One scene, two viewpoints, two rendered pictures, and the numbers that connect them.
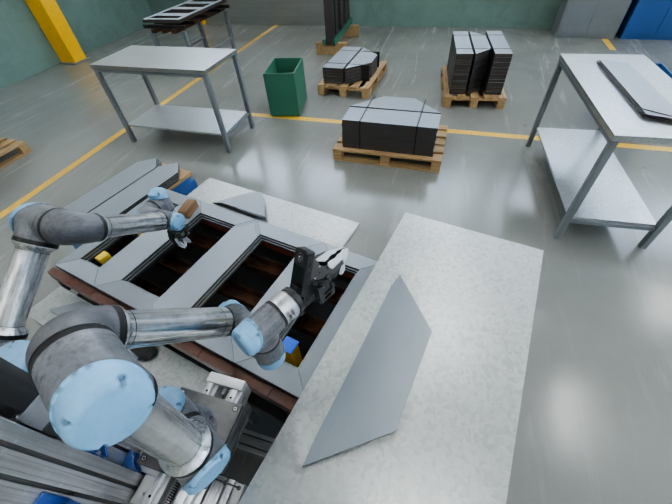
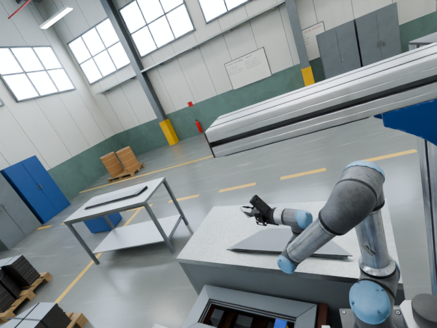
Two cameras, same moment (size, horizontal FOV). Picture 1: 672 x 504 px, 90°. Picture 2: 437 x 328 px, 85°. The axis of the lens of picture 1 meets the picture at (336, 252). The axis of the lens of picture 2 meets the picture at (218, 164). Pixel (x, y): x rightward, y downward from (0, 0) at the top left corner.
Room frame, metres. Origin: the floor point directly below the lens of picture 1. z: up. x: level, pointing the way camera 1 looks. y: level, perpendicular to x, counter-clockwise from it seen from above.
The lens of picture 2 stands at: (0.55, 1.03, 2.10)
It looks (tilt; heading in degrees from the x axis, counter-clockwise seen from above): 20 degrees down; 275
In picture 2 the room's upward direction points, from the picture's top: 23 degrees counter-clockwise
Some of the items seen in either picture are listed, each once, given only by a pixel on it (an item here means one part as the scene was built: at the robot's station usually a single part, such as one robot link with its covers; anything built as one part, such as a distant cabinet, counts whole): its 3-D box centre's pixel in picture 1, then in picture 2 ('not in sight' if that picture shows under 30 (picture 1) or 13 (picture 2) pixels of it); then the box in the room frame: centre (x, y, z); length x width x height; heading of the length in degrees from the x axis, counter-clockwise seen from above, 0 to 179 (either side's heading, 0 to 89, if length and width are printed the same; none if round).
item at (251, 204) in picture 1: (246, 201); not in sight; (1.77, 0.56, 0.77); 0.45 x 0.20 x 0.04; 59
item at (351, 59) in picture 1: (354, 69); not in sight; (5.76, -0.52, 0.18); 1.20 x 0.80 x 0.37; 158
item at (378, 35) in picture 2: not in sight; (378, 46); (-4.63, -6.58, 0.97); 1.00 x 0.48 x 1.95; 160
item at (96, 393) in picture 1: (157, 427); (370, 234); (0.22, 0.38, 1.41); 0.15 x 0.12 x 0.55; 45
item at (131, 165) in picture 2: not in sight; (121, 163); (4.57, -7.42, 0.47); 1.32 x 0.80 x 0.95; 160
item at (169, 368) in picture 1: (122, 349); not in sight; (0.82, 1.07, 0.66); 1.30 x 0.20 x 0.03; 59
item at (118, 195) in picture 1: (125, 192); not in sight; (1.90, 1.38, 0.82); 0.80 x 0.40 x 0.06; 149
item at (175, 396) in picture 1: (169, 416); (370, 306); (0.31, 0.47, 1.20); 0.13 x 0.12 x 0.14; 45
